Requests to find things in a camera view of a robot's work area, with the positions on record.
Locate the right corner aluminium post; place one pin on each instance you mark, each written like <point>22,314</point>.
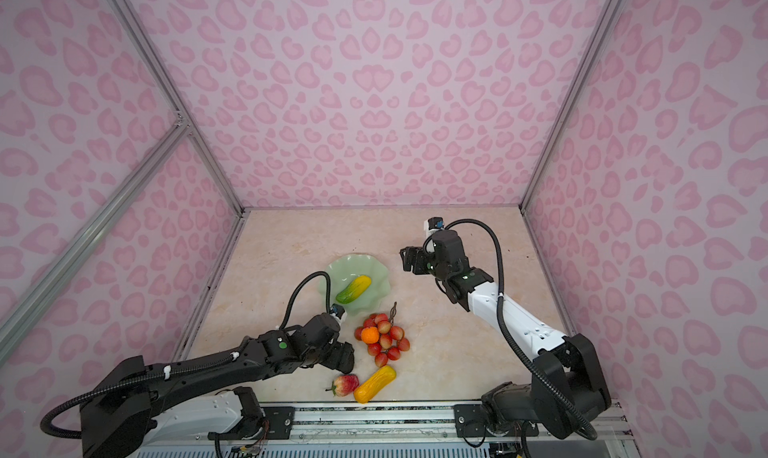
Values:
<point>595,45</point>

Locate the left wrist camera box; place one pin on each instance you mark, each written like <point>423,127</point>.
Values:
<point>338,312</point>

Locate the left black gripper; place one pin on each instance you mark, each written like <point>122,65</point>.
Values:
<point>344,355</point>

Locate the red green fake apple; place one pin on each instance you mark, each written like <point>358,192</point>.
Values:
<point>344,385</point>

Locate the light green scalloped fruit bowl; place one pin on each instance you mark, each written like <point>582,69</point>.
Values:
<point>346,268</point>

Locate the left corner aluminium post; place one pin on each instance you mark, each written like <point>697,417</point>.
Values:
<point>132,26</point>

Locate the yellow orange fake mango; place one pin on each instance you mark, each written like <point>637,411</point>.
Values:
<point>367,391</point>

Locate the corner aluminium post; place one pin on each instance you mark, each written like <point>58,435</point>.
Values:
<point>595,45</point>
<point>132,26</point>

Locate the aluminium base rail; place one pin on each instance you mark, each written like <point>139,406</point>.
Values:
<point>377,429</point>

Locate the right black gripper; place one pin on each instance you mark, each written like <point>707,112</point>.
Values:
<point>412,251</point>

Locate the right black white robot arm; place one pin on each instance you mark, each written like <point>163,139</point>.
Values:
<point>567,390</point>

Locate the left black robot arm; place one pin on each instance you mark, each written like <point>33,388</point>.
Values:
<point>127,403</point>

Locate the red fake grape bunch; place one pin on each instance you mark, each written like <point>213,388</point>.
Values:
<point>393,339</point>

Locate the left diagonal aluminium frame bar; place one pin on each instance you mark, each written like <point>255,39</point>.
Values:
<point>39,297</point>

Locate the yellow green fake mango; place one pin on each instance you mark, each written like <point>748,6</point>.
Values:
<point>354,290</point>

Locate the small orange fake fruit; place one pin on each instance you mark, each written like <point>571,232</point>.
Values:
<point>370,335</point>

